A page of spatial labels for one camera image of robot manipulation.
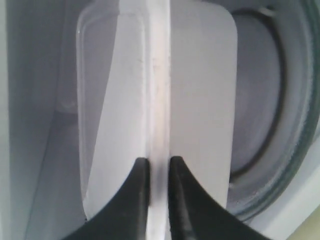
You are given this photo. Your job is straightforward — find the white microwave oven body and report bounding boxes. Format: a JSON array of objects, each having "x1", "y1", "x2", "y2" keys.
[{"x1": 0, "y1": 0, "x2": 320, "y2": 240}]

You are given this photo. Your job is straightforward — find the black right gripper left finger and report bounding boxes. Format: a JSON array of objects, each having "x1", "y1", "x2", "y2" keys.
[{"x1": 65, "y1": 158, "x2": 150, "y2": 240}]

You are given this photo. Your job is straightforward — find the glass turntable plate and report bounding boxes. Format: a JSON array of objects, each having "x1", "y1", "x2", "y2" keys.
[{"x1": 222, "y1": 0, "x2": 320, "y2": 222}]

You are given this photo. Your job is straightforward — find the white lidded plastic container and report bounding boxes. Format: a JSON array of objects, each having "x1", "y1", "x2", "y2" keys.
[{"x1": 76, "y1": 0, "x2": 238, "y2": 240}]

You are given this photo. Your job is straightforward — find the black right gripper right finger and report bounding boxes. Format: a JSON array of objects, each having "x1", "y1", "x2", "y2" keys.
[{"x1": 168, "y1": 156, "x2": 260, "y2": 240}]

